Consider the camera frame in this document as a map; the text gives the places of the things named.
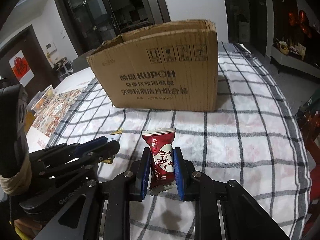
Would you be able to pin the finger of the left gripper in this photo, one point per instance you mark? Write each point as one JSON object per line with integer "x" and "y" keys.
{"x": 74, "y": 159}
{"x": 64, "y": 153}

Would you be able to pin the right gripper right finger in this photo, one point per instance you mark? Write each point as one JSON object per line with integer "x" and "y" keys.
{"x": 183, "y": 169}

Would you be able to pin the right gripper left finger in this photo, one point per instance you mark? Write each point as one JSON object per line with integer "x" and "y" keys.
{"x": 141, "y": 172}

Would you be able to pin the white gold snack packet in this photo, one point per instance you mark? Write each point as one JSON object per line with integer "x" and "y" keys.
{"x": 113, "y": 146}

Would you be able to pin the red white snack packet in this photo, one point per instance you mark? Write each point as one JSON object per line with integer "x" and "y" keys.
{"x": 162, "y": 162}

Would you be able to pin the floral patterned mat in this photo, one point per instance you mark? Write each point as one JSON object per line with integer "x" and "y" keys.
{"x": 49, "y": 118}

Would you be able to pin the plastic container with fruit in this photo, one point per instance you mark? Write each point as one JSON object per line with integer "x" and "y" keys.
{"x": 41, "y": 100}

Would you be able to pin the plaid white grey tablecloth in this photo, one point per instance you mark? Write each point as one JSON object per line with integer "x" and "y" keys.
{"x": 252, "y": 137}

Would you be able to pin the grey chair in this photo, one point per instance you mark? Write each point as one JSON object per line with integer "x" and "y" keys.
{"x": 80, "y": 62}

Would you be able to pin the brown cardboard box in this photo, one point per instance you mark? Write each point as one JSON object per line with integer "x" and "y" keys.
{"x": 169, "y": 66}

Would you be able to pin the red box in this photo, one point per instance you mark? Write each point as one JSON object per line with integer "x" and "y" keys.
{"x": 307, "y": 117}

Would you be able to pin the red balloons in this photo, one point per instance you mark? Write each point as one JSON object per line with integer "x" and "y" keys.
{"x": 301, "y": 20}

